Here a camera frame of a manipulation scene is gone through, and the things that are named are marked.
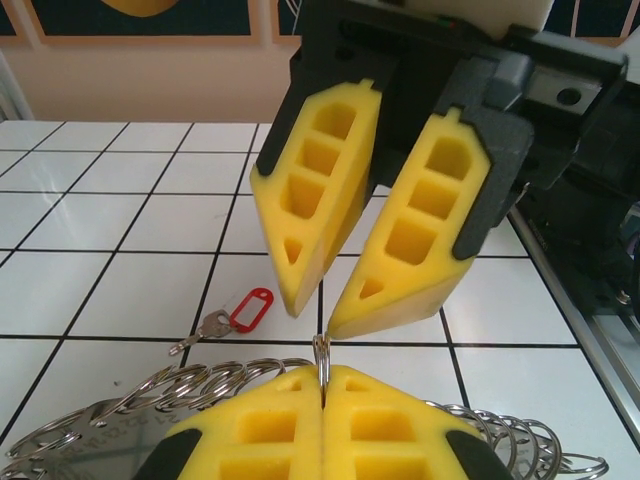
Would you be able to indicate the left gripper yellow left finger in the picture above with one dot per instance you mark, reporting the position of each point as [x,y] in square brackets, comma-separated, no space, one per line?
[250,440]

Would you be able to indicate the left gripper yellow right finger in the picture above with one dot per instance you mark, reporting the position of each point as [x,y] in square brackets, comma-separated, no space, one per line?
[400,440]

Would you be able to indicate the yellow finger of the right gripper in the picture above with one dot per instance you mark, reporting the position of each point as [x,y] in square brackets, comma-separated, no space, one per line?
[310,190]
[425,210]

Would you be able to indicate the key with red tag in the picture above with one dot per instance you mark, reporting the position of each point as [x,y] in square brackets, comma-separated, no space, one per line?
[250,312]

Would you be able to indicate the metal keyring plate with rings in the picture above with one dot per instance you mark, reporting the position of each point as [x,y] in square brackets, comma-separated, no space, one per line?
[100,440]

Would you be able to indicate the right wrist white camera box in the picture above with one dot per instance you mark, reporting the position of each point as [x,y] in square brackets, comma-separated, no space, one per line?
[525,15]

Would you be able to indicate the aluminium table rail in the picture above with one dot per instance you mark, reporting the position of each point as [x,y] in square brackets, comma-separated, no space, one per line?
[555,270]

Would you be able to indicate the aluminium corner post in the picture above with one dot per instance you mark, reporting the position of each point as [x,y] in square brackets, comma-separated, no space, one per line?
[10,85]

